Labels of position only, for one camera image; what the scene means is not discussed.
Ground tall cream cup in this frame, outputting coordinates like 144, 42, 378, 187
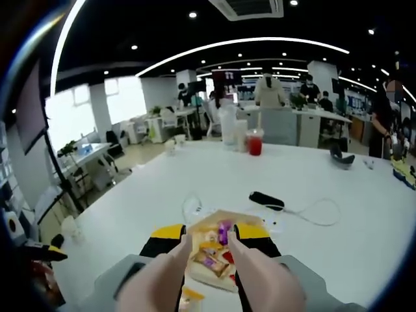
235, 120, 248, 153

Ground black office chair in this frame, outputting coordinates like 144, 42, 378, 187
105, 129, 126, 159

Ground pink food tongs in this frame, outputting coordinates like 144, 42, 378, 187
114, 231, 307, 312

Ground large screen on black stand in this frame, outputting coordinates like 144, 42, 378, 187
14, 57, 81, 215

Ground large yellow cake packet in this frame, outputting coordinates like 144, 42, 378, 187
179, 285, 206, 312

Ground cream hexagonal container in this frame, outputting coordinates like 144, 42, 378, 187
185, 209, 271, 294

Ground brown biscuit packet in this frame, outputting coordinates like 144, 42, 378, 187
190, 250, 229, 278

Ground yellow cloth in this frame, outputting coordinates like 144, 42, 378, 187
391, 155, 416, 191

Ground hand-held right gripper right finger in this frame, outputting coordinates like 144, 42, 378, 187
233, 222, 328, 312

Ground dark hanging display screen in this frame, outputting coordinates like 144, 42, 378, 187
211, 70, 241, 95

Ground ceiling air conditioner vent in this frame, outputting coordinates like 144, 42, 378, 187
207, 0, 284, 22

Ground beige coat mannequin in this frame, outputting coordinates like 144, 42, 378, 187
253, 73, 286, 108

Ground translucent white plastic bag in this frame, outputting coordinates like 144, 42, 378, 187
219, 105, 238, 147

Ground long white ceiling light strip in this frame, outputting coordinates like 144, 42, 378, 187
135, 37, 350, 78

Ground purple snack packet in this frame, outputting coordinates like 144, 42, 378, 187
218, 219, 233, 245

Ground light grey cabinet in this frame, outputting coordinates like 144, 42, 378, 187
259, 108, 299, 148

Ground red drink cup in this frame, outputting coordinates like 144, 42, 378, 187
246, 129, 265, 157

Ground thin white wire loop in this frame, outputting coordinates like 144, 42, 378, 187
181, 193, 204, 222

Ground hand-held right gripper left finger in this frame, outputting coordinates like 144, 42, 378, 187
94, 223, 189, 312

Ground white paper cup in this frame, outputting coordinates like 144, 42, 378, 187
61, 216, 81, 238
164, 136, 186, 153

